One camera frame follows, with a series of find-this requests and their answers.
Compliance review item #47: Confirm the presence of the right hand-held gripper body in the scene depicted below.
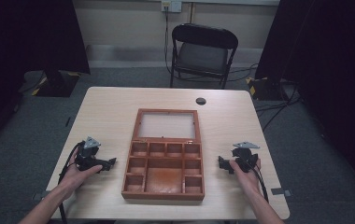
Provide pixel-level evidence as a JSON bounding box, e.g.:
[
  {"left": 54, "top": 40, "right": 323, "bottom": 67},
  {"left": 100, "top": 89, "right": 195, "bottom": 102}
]
[{"left": 231, "top": 141, "right": 261, "bottom": 174}]

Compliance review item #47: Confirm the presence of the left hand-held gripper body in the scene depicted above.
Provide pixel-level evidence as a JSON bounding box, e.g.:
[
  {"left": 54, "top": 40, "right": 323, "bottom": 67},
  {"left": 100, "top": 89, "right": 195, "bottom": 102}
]
[{"left": 74, "top": 135, "right": 106, "bottom": 173}]

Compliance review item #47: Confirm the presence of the person's left hand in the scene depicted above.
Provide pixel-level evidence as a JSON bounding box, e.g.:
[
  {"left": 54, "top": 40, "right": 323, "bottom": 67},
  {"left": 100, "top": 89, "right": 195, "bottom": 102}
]
[{"left": 58, "top": 148, "right": 104, "bottom": 201}]

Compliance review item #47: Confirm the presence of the person's right hand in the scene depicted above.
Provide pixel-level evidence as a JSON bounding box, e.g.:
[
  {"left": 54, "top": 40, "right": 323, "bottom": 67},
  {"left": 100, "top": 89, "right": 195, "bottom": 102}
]
[{"left": 229, "top": 158, "right": 263, "bottom": 197}]

